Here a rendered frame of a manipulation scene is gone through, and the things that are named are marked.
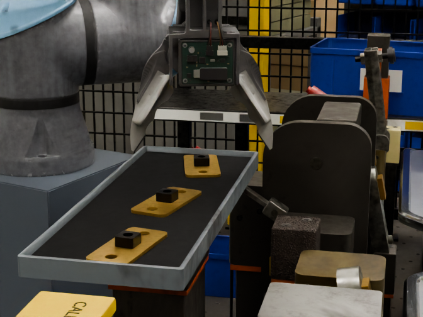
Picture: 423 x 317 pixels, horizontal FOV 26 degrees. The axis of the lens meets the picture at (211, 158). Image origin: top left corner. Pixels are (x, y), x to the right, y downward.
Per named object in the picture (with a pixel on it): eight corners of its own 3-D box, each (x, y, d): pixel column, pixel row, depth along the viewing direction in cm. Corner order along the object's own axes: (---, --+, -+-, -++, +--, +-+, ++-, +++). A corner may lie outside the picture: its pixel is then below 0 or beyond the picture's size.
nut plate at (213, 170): (221, 177, 98) (221, 166, 97) (185, 177, 97) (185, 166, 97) (216, 156, 106) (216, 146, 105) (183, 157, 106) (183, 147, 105)
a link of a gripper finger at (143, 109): (108, 146, 95) (160, 74, 93) (111, 133, 100) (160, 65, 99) (133, 163, 95) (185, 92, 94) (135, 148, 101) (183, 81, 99)
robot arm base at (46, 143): (-41, 166, 124) (-46, 94, 121) (34, 143, 136) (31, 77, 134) (45, 183, 116) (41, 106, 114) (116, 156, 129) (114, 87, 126)
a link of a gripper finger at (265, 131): (273, 161, 96) (222, 91, 94) (267, 146, 102) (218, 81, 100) (298, 143, 96) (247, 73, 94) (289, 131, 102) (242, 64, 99)
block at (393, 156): (389, 322, 169) (401, 129, 159) (371, 321, 170) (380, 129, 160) (390, 315, 172) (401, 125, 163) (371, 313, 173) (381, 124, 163)
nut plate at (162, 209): (164, 218, 85) (164, 205, 84) (128, 212, 86) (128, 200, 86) (203, 193, 92) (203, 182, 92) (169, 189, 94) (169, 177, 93)
